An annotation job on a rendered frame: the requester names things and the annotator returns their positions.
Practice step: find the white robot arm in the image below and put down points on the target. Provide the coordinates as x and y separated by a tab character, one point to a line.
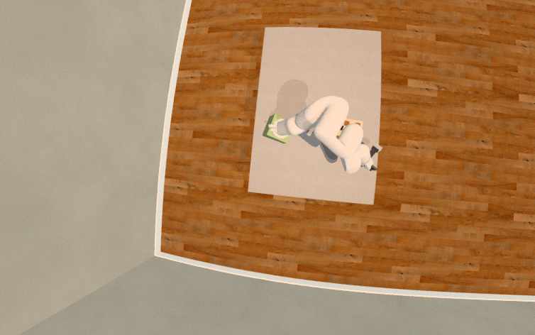
335	110

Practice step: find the orange and cream chessboard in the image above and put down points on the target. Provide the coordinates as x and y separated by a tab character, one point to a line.
348	121

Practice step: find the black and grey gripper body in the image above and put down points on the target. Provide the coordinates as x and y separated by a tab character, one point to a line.
368	165

